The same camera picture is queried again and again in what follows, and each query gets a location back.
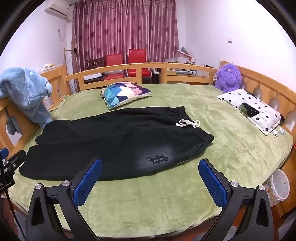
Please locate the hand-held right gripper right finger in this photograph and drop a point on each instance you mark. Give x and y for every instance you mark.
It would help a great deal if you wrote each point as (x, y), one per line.
(212, 185)

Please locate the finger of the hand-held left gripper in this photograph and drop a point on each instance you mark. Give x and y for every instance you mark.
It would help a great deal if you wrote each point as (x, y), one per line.
(3, 154)

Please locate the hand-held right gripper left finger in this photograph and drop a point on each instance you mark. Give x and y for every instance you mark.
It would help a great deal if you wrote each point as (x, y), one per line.
(87, 183)

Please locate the black pants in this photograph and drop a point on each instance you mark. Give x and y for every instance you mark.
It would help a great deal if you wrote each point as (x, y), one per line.
(104, 143)

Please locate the green plush blanket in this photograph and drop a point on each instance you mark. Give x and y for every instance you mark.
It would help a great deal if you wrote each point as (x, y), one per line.
(161, 204)

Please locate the light blue plush toy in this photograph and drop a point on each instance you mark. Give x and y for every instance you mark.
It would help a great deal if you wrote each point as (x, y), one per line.
(25, 92)

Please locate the white star-print bin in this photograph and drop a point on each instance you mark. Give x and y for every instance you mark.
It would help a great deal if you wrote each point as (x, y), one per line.
(279, 187)

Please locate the dark green patterned cloth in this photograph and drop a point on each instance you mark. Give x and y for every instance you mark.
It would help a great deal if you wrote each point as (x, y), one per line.
(249, 110)

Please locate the white floral pillow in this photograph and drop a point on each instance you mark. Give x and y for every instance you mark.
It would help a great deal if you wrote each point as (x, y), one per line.
(266, 118)

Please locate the small pale blue toy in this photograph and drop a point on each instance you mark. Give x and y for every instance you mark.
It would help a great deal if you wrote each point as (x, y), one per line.
(281, 131)

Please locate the geometric patterned pillow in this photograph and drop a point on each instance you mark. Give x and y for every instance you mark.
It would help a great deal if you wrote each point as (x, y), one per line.
(122, 93)

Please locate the purple plush toy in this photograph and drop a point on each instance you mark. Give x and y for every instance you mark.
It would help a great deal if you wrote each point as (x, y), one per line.
(227, 77)

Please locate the wooden coat rack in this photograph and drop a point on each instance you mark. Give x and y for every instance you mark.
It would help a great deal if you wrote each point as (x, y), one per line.
(66, 60)

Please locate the dark wooden chair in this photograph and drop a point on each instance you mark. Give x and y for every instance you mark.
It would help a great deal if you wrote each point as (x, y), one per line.
(94, 63)

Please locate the red chair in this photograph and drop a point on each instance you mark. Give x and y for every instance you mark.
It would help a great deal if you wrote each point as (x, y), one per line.
(137, 56)
(114, 61)

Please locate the pile of papers and boxes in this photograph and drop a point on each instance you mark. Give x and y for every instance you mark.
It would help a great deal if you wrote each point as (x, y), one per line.
(182, 59)

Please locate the white air conditioner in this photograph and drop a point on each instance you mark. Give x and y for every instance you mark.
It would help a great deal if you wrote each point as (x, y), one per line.
(57, 9)

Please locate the red striped curtain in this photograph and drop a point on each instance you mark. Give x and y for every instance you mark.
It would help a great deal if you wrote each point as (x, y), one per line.
(124, 25)

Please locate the wooden bed frame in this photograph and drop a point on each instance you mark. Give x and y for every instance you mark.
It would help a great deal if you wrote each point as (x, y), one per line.
(138, 67)

